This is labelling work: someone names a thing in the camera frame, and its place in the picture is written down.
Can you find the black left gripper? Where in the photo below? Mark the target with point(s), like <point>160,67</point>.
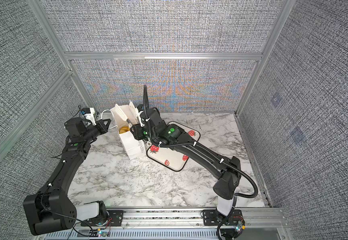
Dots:
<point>100,125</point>

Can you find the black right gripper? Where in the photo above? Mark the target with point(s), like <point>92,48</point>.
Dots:
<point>137,132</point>

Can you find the fake croissant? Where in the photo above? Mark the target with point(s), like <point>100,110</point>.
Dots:
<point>124,130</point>

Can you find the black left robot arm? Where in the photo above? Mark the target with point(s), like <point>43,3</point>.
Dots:
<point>50,210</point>

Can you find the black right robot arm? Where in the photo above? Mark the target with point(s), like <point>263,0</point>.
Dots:
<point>151,127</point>

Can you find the strawberry print rectangular tray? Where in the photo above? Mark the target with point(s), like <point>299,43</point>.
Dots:
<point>170,159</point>

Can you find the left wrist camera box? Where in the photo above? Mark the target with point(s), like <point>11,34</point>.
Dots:
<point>89,114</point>

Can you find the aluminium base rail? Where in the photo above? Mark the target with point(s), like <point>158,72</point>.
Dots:
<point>157,223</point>

